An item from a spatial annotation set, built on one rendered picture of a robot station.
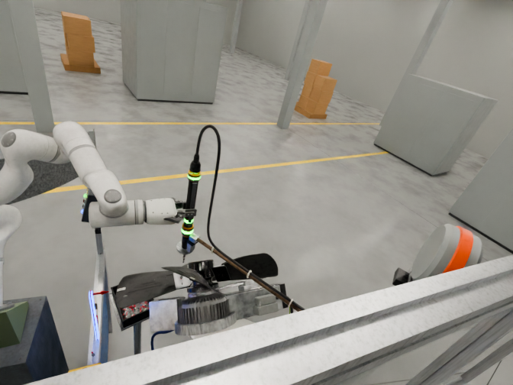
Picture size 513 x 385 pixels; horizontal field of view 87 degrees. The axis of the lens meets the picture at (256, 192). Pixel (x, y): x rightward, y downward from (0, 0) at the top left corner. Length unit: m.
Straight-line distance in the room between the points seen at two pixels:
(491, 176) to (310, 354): 5.84
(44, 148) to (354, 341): 1.20
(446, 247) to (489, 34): 12.73
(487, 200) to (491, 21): 8.44
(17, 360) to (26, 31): 4.19
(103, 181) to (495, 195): 5.79
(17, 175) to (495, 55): 12.97
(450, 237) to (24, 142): 1.29
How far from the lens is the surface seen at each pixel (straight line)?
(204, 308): 1.25
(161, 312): 1.43
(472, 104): 7.66
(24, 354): 1.54
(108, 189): 0.92
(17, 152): 1.25
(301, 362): 0.20
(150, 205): 0.99
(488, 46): 13.19
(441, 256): 0.65
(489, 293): 0.36
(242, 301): 1.36
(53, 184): 3.00
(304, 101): 9.33
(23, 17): 5.00
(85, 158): 1.08
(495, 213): 6.07
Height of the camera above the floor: 2.22
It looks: 32 degrees down
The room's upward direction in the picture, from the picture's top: 16 degrees clockwise
